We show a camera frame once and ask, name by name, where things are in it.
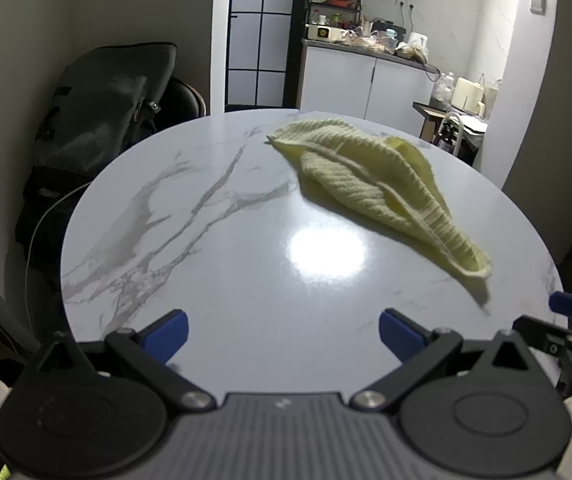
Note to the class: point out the cream container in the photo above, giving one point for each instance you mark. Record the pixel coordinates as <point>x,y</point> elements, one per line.
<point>467,94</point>

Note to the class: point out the white kettle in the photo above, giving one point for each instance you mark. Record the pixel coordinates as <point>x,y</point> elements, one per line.
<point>418,42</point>

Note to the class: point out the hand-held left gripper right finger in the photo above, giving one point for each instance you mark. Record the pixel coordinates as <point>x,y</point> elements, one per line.
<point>400,336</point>

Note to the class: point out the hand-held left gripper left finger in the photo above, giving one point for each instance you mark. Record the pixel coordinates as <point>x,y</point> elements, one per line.
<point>167,334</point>

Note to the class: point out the pale yellow towel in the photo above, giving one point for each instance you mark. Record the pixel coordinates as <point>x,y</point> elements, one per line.
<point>366,170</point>

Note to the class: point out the white kitchen cabinet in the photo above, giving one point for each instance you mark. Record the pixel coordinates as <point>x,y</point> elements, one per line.
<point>336,85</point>

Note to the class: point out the wall switch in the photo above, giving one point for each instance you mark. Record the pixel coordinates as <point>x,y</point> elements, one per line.
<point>538,4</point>

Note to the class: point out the black bag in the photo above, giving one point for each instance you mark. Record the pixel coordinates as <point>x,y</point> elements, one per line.
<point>96,110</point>

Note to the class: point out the black kitchen shelf rack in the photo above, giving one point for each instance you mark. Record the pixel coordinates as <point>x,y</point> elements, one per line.
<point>336,2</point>

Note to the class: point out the black framed glass door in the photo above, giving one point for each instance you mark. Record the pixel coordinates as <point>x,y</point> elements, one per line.
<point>246,35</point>

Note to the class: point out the dark chair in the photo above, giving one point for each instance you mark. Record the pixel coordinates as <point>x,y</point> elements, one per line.
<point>183,100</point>

